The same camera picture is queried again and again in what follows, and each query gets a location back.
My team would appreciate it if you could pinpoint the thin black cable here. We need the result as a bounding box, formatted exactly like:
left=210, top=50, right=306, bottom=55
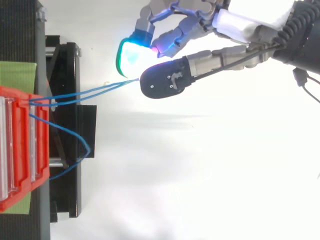
left=291, top=67, right=320, bottom=105

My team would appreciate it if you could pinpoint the black stand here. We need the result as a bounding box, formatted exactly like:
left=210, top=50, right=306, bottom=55
left=0, top=0, right=98, bottom=240

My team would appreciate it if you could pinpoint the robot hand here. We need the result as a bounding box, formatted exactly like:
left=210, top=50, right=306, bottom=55
left=116, top=0, right=296, bottom=100

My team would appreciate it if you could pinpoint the blue cable bundle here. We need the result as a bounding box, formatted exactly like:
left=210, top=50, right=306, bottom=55
left=28, top=77, right=140, bottom=182

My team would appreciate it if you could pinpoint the red plastic bin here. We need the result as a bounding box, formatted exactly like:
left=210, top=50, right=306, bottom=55
left=27, top=92, right=51, bottom=192
left=0, top=85, right=33, bottom=214

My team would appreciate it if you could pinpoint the black coiled cable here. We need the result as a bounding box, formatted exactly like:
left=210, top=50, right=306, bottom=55
left=276, top=6, right=319, bottom=49

